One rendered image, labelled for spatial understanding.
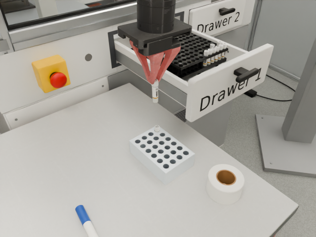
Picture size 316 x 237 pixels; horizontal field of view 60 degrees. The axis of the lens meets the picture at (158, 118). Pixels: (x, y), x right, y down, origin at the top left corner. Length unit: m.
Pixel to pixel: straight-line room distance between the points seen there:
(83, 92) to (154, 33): 0.46
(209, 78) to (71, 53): 0.38
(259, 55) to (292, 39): 1.85
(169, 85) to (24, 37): 0.36
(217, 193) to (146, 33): 0.32
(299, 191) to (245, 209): 1.13
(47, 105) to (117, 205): 0.38
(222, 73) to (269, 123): 1.38
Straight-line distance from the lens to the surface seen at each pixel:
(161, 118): 0.73
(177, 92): 0.65
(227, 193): 0.54
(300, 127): 1.84
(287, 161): 1.77
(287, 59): 2.64
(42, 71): 0.71
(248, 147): 1.82
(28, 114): 0.81
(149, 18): 0.41
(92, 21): 0.78
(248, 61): 0.71
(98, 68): 0.83
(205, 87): 0.61
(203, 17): 1.03
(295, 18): 2.55
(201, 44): 0.81
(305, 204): 1.65
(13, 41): 0.73
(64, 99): 0.83
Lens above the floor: 1.22
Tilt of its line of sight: 39 degrees down
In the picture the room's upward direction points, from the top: straight up
